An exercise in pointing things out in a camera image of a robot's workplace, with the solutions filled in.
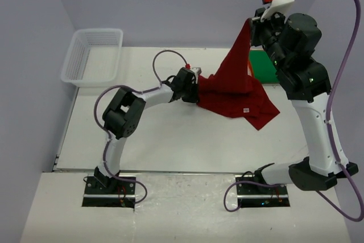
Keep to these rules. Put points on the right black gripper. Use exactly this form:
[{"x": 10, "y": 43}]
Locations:
[{"x": 257, "y": 25}]

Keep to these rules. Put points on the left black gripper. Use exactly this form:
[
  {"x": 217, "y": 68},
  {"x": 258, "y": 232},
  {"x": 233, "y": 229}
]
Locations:
[{"x": 194, "y": 98}]

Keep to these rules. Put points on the red t shirt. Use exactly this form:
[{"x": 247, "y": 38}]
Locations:
[{"x": 231, "y": 92}]

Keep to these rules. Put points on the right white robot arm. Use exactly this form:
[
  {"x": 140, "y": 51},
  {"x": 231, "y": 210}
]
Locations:
[{"x": 307, "y": 86}]

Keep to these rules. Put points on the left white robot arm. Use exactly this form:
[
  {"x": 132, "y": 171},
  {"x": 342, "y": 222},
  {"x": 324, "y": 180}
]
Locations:
[{"x": 123, "y": 113}]

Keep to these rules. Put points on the green folded t shirt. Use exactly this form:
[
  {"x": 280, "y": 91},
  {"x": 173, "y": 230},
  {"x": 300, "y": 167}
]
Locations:
[{"x": 262, "y": 66}]

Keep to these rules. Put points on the orange folded t shirt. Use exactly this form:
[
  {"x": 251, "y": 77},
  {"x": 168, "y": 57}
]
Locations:
[{"x": 250, "y": 69}]

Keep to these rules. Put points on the white plastic basket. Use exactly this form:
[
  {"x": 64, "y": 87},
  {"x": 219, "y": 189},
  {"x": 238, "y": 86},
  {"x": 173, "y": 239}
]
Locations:
[{"x": 93, "y": 58}]

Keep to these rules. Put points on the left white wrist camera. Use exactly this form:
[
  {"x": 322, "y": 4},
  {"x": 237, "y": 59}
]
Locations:
[{"x": 196, "y": 70}]

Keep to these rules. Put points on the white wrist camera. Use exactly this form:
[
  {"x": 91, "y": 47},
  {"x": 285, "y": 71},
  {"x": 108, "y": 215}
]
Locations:
[
  {"x": 196, "y": 70},
  {"x": 276, "y": 6}
]

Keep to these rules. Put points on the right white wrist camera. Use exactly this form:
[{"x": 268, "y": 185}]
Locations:
[{"x": 276, "y": 6}]

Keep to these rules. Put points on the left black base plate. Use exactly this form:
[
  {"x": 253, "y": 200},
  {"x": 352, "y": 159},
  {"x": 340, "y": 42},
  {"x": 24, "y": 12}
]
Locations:
[{"x": 118, "y": 194}]

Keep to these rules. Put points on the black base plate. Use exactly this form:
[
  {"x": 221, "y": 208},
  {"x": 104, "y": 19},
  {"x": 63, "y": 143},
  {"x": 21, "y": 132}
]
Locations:
[
  {"x": 252, "y": 196},
  {"x": 118, "y": 194}
]

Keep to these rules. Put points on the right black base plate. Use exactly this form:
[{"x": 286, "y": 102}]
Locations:
[{"x": 252, "y": 196}]

